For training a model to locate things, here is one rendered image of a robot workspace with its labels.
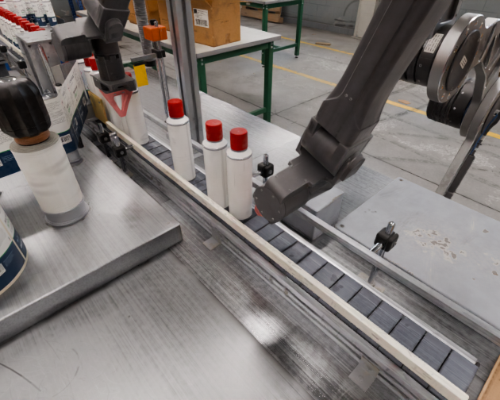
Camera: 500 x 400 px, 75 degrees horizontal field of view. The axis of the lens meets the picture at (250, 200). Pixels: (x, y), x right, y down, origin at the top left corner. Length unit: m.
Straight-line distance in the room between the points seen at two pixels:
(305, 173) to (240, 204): 0.25
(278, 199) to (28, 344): 0.49
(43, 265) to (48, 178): 0.17
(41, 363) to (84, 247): 0.21
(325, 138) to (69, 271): 0.52
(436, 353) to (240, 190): 0.43
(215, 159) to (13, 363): 0.48
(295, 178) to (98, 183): 0.59
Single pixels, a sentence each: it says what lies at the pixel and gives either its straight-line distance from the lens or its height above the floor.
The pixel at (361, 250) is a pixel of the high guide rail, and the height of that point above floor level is 0.96.
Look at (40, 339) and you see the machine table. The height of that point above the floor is 0.83.
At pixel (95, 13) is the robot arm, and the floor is 1.25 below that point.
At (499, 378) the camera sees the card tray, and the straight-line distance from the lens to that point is 0.69.
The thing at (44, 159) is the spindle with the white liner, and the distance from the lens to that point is 0.73.
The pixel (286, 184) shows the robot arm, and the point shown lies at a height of 1.11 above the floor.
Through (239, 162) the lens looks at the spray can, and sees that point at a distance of 0.62.
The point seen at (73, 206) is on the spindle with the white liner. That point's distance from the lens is 0.79.
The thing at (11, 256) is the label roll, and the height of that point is 0.92.
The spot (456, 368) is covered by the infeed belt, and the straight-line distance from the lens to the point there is 0.61.
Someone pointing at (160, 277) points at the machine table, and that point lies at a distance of 0.70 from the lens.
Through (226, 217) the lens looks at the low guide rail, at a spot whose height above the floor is 0.91.
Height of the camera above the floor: 1.36
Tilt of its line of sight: 39 degrees down
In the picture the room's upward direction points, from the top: straight up
